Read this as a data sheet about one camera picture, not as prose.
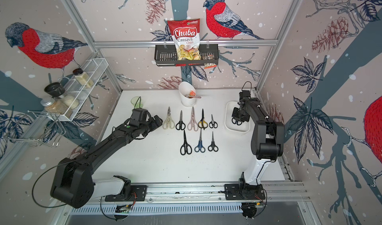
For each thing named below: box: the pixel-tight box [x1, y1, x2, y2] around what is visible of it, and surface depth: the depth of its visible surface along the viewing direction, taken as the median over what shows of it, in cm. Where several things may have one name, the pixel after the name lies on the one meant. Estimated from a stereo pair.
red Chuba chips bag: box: [167, 18, 202, 61], surface depth 85 cm
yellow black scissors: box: [197, 108, 209, 130], surface depth 102 cm
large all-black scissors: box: [180, 129, 193, 156], surface depth 90 cm
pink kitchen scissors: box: [187, 106, 199, 131], surface depth 102 cm
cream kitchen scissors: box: [162, 106, 176, 130], surface depth 103 cm
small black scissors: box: [175, 110, 187, 131], surface depth 102 cm
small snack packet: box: [201, 54, 218, 70], surface depth 92 cm
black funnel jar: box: [44, 82, 80, 111], surface depth 65 cm
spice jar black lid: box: [72, 68, 95, 89], surface depth 76 cm
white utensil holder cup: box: [178, 81, 197, 108], surface depth 109 cm
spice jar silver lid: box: [40, 98, 73, 116], surface depth 62 cm
